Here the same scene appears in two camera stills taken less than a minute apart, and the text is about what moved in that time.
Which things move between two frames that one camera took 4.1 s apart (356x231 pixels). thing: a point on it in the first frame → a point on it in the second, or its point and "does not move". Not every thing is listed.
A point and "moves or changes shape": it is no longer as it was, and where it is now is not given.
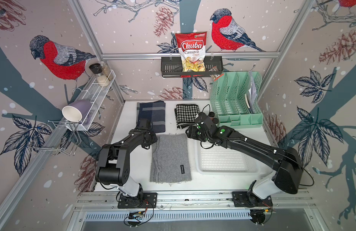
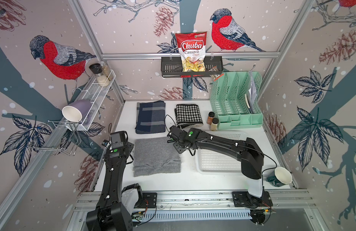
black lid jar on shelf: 96,69 does not move
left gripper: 154,138 → 130,145
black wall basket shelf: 171,67 does not move
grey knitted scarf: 170,159 moves or changes shape
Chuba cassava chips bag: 192,46 does not move
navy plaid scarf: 155,112 does not move
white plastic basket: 211,159 does not move
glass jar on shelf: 106,70 does not move
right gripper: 191,131 → 177,150
